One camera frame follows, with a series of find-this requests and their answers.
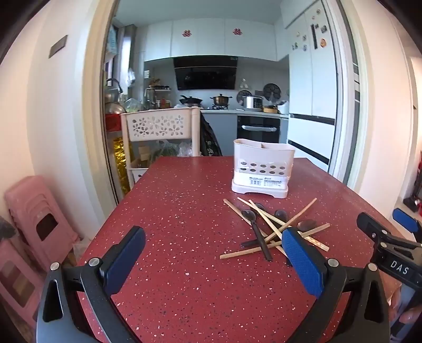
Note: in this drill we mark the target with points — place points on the black built-in oven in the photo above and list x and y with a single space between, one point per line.
258 128

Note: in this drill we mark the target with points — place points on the steel cooking pot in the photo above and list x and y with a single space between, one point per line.
221 100

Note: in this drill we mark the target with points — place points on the pink plastic stool stack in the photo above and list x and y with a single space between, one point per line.
47 237

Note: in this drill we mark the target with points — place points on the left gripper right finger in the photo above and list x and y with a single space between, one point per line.
365 317

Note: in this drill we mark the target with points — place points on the black wok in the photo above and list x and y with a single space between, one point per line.
190 101

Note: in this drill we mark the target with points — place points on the silver rice cooker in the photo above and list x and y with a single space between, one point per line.
253 103

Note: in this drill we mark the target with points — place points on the white upper cabinets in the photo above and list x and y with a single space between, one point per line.
210 36

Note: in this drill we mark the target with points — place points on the white utensil holder caddy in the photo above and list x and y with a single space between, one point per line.
262 168

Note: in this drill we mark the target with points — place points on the black range hood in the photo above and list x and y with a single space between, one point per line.
205 72

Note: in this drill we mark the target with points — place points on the white refrigerator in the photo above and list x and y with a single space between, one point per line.
313 86

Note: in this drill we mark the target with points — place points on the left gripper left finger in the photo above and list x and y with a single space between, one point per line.
61 317

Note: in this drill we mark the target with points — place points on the white flower pattern storage cart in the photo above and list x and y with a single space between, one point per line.
159 124

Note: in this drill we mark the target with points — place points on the black plastic bag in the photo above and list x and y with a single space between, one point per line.
208 141

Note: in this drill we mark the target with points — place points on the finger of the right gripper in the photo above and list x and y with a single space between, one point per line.
370 227
405 220

